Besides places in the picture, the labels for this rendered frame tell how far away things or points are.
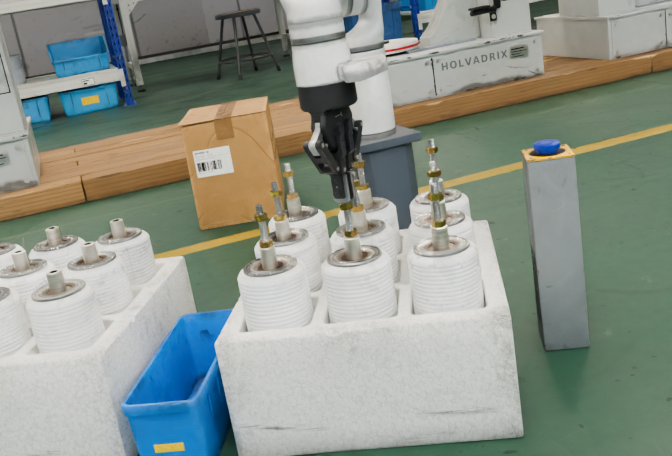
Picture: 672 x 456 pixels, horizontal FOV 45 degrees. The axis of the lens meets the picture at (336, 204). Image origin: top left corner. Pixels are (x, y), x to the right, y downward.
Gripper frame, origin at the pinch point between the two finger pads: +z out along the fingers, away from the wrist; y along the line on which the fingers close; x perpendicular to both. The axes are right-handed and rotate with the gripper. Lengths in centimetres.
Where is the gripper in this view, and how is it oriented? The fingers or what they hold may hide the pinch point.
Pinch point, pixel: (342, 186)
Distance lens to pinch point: 107.3
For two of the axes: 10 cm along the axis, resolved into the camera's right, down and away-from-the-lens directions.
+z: 1.6, 9.5, 2.7
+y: -4.5, 3.2, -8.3
